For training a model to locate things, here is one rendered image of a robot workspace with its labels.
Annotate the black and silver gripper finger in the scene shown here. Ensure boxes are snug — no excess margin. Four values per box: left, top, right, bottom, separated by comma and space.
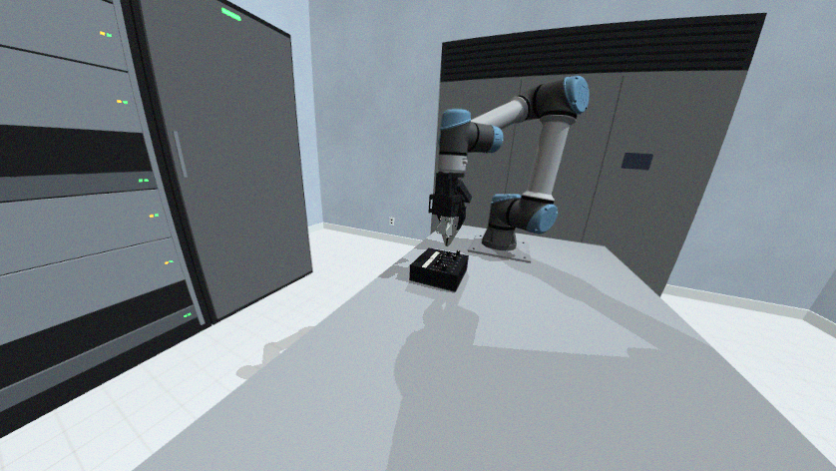
436, 216, 450, 246
445, 206, 466, 246

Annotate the black lighting desk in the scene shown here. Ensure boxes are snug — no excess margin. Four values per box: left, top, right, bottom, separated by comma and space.
409, 247, 469, 292

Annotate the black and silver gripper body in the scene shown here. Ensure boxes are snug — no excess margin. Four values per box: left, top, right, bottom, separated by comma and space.
428, 172, 465, 218

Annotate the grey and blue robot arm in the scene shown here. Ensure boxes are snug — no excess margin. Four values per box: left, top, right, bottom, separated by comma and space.
438, 76, 589, 250

